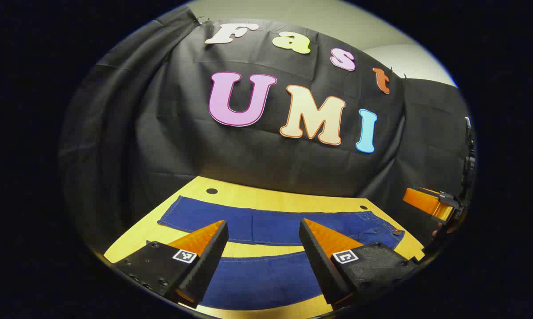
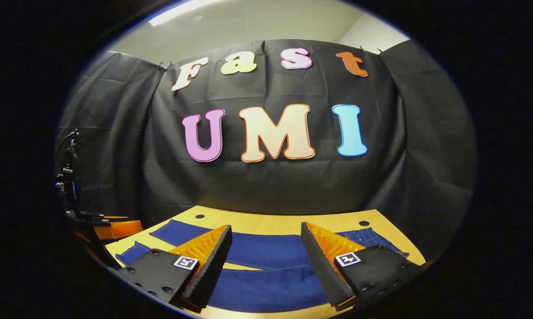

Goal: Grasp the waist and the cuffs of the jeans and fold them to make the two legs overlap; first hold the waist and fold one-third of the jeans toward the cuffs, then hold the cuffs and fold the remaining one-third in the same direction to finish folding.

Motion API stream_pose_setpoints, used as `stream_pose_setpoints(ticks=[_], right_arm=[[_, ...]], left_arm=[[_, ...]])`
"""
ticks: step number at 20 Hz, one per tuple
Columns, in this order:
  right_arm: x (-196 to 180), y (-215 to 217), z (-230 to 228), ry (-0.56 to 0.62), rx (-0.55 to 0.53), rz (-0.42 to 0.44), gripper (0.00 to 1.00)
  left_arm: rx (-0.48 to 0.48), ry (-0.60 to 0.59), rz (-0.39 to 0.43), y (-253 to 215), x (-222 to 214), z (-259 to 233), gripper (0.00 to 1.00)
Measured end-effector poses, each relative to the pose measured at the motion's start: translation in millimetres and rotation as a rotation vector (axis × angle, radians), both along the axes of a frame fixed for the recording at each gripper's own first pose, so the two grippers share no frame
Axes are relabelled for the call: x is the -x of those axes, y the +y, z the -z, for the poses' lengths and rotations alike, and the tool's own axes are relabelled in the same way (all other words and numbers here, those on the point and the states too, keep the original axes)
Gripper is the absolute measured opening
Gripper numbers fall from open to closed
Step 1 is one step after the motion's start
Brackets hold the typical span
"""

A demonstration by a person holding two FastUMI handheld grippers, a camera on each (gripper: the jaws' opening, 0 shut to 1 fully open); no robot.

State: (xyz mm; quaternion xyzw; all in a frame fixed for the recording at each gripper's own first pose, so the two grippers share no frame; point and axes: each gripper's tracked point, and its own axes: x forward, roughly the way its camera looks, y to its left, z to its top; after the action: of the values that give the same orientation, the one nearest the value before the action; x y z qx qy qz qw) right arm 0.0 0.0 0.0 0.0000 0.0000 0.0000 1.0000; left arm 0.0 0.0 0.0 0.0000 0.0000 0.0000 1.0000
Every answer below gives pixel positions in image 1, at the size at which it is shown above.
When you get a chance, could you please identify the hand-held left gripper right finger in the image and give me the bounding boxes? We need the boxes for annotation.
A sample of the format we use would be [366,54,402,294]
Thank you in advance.
[299,218,420,310]

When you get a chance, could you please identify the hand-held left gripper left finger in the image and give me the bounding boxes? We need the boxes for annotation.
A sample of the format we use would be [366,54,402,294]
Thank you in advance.
[116,220,230,309]

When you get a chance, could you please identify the blue denim jeans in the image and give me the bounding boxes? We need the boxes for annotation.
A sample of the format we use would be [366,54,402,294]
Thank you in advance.
[146,195,405,311]

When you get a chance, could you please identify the black backdrop cloth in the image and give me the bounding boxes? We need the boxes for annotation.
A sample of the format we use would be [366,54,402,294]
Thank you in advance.
[58,4,477,266]

